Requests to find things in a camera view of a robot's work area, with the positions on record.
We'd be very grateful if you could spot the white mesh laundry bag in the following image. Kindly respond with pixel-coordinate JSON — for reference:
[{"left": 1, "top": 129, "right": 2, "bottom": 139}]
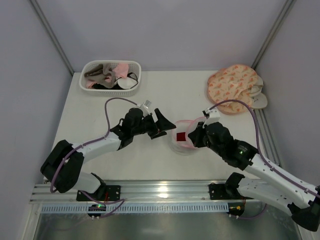
[{"left": 168, "top": 116, "right": 206, "bottom": 156}]

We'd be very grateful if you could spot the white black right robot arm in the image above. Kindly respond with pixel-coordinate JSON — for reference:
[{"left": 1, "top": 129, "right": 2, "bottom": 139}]
[{"left": 188, "top": 122, "right": 320, "bottom": 232}]

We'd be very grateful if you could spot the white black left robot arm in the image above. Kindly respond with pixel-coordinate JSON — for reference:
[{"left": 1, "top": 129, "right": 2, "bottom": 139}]
[{"left": 40, "top": 107, "right": 176, "bottom": 203}]

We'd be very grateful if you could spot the stack of patterned laundry bags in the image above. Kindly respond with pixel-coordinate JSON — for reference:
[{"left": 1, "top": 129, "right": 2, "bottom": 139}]
[{"left": 206, "top": 64, "right": 268, "bottom": 115}]

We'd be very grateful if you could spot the white plastic basket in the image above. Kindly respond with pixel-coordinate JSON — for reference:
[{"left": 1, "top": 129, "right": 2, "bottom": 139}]
[{"left": 78, "top": 60, "right": 142, "bottom": 97}]

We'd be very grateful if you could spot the pile of underwear in basket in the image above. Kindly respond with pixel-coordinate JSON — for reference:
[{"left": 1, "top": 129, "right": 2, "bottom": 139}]
[{"left": 84, "top": 62, "right": 139, "bottom": 90}]

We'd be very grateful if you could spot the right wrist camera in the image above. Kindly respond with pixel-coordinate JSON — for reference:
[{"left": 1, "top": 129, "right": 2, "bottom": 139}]
[{"left": 202, "top": 108, "right": 221, "bottom": 125}]

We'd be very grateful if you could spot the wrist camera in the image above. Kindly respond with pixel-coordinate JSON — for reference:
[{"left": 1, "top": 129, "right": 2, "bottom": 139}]
[
  {"left": 202, "top": 108, "right": 221, "bottom": 125},
  {"left": 136, "top": 100, "right": 152, "bottom": 117}
]

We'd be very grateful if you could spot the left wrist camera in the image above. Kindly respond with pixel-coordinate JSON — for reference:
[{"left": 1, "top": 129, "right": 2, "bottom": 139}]
[{"left": 136, "top": 100, "right": 152, "bottom": 117}]

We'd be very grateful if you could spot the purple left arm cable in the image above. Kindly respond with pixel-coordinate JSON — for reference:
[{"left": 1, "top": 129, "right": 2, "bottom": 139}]
[{"left": 49, "top": 97, "right": 141, "bottom": 221}]

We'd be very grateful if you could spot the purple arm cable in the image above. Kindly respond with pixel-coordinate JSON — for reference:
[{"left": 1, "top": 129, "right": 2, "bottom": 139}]
[
  {"left": 49, "top": 97, "right": 141, "bottom": 221},
  {"left": 208, "top": 99, "right": 320, "bottom": 221}
]

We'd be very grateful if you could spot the right side aluminium rail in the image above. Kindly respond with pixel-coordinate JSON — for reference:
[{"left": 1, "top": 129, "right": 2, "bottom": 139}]
[{"left": 254, "top": 109, "right": 282, "bottom": 167}]

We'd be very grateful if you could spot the aluminium rail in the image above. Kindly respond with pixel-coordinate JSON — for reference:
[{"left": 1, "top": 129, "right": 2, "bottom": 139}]
[
  {"left": 254, "top": 109, "right": 282, "bottom": 167},
  {"left": 29, "top": 179, "right": 303, "bottom": 203}
]

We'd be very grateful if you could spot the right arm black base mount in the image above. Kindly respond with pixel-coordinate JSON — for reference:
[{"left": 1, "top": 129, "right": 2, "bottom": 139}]
[{"left": 208, "top": 183, "right": 252, "bottom": 200}]

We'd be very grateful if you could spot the aluminium front rail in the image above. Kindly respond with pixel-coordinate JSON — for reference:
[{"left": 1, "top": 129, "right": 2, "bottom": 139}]
[{"left": 29, "top": 179, "right": 303, "bottom": 203}]

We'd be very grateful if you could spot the white slotted cable duct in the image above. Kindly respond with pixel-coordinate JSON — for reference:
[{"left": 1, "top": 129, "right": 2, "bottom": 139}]
[{"left": 40, "top": 202, "right": 229, "bottom": 214}]

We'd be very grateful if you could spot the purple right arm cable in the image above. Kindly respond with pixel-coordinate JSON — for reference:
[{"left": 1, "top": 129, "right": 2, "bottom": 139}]
[{"left": 208, "top": 99, "right": 320, "bottom": 221}]

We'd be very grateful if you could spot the left aluminium corner post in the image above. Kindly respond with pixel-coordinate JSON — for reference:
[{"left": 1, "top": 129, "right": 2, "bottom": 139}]
[{"left": 28, "top": 0, "right": 75, "bottom": 76}]

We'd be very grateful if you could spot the aluminium corner post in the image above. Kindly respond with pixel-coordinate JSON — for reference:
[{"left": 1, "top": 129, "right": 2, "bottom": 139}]
[
  {"left": 28, "top": 0, "right": 75, "bottom": 76},
  {"left": 251, "top": 0, "right": 297, "bottom": 70}
]

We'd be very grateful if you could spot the right aluminium corner post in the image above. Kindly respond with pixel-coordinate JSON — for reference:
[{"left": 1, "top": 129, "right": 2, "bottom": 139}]
[{"left": 251, "top": 0, "right": 297, "bottom": 70}]

